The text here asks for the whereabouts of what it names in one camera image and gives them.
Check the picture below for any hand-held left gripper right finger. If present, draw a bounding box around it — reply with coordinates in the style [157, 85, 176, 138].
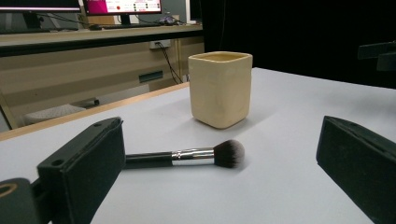
[316, 115, 396, 224]

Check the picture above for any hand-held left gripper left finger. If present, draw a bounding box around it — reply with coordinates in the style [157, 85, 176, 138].
[36, 116, 126, 224]

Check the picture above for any black makeup brush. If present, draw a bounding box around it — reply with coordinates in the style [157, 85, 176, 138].
[124, 138, 246, 170]

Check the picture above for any beige square cup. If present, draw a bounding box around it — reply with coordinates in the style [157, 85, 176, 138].
[188, 50, 253, 130]

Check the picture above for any white chair seat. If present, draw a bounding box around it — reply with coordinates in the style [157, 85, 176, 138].
[23, 104, 87, 126]

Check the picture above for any dark chair base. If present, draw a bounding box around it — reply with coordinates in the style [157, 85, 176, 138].
[69, 97, 101, 109]

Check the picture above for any black curtain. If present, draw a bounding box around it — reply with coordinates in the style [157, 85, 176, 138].
[200, 0, 396, 90]

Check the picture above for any wooden desk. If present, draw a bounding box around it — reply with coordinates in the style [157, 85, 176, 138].
[0, 24, 205, 130]

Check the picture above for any black keyboard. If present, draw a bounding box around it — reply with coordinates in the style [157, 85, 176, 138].
[102, 22, 167, 31]

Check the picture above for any monitor with pink screen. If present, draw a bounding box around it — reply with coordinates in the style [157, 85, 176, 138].
[82, 0, 163, 26]

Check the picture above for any dark monitor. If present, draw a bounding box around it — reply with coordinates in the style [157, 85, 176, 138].
[0, 0, 82, 32]

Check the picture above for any black desk handle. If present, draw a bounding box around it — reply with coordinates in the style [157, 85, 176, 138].
[138, 70, 164, 84]

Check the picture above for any black cable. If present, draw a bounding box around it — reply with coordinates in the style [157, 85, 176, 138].
[155, 42, 185, 86]

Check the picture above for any white wall outlet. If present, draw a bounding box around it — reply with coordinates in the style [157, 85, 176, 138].
[148, 39, 172, 50]

